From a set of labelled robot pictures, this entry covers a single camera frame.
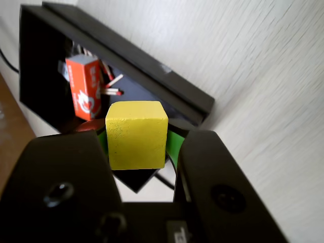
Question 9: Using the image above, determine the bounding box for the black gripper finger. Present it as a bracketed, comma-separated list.
[164, 118, 289, 243]
[0, 126, 127, 243]

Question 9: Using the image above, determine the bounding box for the orange matchbox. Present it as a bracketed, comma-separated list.
[57, 55, 103, 121]

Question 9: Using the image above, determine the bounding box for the red-tipped wooden match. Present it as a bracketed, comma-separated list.
[104, 87, 125, 96]
[104, 74, 124, 89]
[99, 60, 114, 79]

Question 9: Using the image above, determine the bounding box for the yellow cube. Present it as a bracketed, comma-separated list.
[105, 100, 169, 171]

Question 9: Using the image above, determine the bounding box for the black box tray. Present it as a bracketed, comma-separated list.
[19, 4, 206, 194]

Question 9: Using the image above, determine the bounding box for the black open box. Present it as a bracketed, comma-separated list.
[42, 1, 216, 126]

